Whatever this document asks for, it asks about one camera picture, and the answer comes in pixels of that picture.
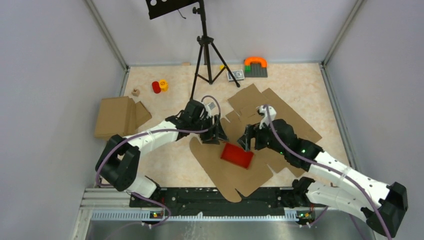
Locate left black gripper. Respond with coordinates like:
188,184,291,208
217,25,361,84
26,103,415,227
191,114,229,145

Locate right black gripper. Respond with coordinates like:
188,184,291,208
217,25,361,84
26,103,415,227
237,118,287,155

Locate red paper box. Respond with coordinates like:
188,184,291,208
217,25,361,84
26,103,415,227
220,142,254,169

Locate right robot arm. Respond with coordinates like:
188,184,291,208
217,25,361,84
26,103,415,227
237,119,408,239

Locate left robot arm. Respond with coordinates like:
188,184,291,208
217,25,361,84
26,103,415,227
95,99,228,207

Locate folded brown cardboard box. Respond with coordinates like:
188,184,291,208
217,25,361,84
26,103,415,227
94,96,152,140

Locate large flat cardboard sheet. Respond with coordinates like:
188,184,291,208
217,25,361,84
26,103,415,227
189,84,322,203

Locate playing card deck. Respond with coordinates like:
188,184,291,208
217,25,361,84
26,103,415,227
227,70,245,82

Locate yellow toy block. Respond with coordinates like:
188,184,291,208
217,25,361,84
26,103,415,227
159,79,169,92

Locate red cylinder toy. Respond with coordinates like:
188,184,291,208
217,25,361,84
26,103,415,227
151,81,162,94

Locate orange arch toy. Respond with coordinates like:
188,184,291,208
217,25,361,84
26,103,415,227
244,56,268,68

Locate small wooden cube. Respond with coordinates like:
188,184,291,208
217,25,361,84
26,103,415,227
131,88,140,97

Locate black perforated plate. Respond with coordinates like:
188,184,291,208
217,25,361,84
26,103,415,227
145,0,199,20

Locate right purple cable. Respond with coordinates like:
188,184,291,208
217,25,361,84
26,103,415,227
261,104,393,240

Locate purple cable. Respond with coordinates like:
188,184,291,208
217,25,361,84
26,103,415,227
95,95,222,229
261,104,393,240

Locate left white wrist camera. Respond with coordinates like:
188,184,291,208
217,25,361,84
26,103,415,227
204,102,217,113

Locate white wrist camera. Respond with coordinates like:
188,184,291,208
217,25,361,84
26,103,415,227
257,104,277,129
204,102,217,113

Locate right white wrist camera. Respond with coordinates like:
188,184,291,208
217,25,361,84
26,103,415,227
257,104,277,129

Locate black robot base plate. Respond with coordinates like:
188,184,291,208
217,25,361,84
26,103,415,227
129,187,327,218

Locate black camera tripod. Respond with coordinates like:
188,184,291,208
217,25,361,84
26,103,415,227
189,0,241,100

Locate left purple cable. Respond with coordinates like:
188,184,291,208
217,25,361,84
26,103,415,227
95,95,222,229

